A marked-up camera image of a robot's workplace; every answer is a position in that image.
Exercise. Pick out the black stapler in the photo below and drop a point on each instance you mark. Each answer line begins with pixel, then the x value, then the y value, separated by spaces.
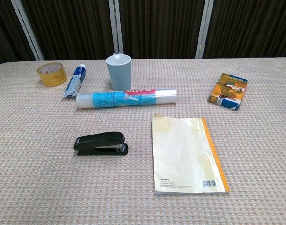
pixel 103 139

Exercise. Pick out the orange notebook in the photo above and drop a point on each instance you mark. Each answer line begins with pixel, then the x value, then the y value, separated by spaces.
pixel 180 154

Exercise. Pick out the light blue cup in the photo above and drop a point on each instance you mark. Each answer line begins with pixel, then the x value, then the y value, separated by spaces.
pixel 119 75

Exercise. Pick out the blue white toothpaste tube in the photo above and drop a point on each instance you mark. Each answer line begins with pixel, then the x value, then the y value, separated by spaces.
pixel 73 83

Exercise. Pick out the orange and blue carton box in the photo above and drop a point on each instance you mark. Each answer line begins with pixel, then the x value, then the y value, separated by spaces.
pixel 228 92

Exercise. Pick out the yellowish packing tape roll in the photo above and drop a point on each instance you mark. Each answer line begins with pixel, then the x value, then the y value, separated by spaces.
pixel 54 79

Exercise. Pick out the beige woven tablecloth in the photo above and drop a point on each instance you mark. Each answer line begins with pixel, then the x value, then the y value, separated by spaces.
pixel 39 164

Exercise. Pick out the white partition frame post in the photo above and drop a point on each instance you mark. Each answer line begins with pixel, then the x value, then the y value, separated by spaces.
pixel 204 28
pixel 118 23
pixel 28 30

